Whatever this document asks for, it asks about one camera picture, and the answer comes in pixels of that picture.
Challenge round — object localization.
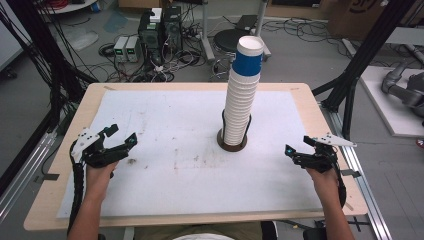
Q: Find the brown cardboard box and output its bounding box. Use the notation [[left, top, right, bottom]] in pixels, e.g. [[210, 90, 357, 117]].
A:
[[327, 0, 416, 42]]

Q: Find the black computer tower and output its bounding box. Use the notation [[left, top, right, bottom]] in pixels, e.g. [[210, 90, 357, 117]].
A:
[[138, 7, 164, 60], [163, 5, 184, 52]]

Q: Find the black metal frame post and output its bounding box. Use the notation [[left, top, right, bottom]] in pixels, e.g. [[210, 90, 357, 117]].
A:
[[6, 0, 98, 134], [312, 0, 419, 141]]

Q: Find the wooden table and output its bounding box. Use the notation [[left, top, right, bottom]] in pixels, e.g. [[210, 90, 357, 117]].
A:
[[23, 82, 369, 232]]

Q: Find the white table mat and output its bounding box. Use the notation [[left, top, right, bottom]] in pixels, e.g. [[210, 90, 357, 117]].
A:
[[56, 89, 324, 219]]

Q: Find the white desk leg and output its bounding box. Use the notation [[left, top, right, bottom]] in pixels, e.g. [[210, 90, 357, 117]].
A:
[[199, 0, 217, 63], [254, 0, 272, 58]]

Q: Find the black round stool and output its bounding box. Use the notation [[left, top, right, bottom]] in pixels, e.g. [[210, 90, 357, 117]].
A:
[[210, 28, 258, 82]]

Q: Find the person's right hand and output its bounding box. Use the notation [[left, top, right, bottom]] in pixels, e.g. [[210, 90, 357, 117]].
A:
[[304, 165, 342, 203]]

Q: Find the person's left hand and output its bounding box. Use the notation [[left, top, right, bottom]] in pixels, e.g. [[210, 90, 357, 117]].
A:
[[85, 161, 119, 200]]

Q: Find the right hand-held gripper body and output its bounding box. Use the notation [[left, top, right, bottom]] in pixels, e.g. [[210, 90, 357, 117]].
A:
[[292, 132, 358, 174]]

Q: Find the black wire cup holder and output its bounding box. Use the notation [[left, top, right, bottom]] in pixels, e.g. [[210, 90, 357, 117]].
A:
[[216, 109, 253, 153]]

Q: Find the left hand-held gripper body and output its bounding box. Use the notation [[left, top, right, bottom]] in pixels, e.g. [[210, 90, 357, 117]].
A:
[[69, 127, 130, 169]]

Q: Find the aluminium rail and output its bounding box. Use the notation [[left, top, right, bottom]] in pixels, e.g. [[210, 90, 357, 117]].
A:
[[0, 130, 58, 222], [320, 102, 394, 240]]

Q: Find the white floor platform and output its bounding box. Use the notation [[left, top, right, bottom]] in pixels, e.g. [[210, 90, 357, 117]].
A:
[[359, 65, 424, 138]]

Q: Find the black cable chain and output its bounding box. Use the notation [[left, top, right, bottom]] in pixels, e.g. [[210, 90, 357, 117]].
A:
[[333, 151, 348, 209], [67, 139, 87, 236]]

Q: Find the stack of white paper cups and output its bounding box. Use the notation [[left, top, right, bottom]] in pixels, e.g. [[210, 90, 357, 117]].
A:
[[222, 68, 262, 147]]

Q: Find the grey power supply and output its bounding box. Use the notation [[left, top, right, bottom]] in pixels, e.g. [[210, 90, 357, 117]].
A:
[[125, 35, 141, 64], [113, 35, 129, 63]]

